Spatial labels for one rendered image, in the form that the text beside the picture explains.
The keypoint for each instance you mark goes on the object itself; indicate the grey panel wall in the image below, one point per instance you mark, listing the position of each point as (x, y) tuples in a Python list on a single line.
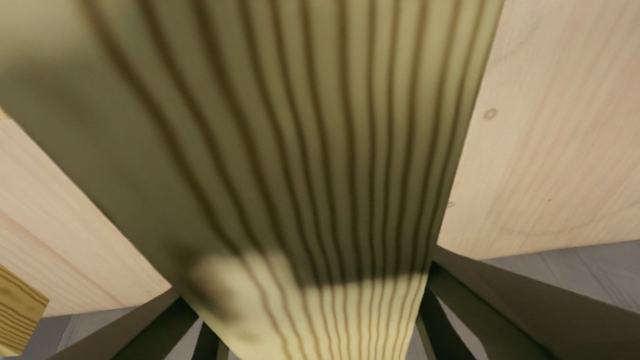
[(607, 272)]

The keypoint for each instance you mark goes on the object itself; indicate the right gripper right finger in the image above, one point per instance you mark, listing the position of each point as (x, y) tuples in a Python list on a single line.
[(516, 317)]

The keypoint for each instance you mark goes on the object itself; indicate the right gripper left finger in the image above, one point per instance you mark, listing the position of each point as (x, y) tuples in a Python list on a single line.
[(149, 332)]

